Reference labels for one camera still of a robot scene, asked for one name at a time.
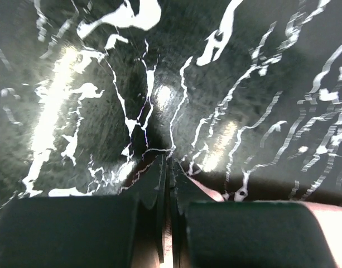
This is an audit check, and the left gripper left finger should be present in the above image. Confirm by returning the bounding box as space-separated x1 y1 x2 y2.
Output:
0 155 167 267

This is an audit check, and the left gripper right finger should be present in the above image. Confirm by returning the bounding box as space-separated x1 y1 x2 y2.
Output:
169 160 336 267

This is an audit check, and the pink towel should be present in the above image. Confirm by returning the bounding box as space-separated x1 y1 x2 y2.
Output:
129 174 342 267

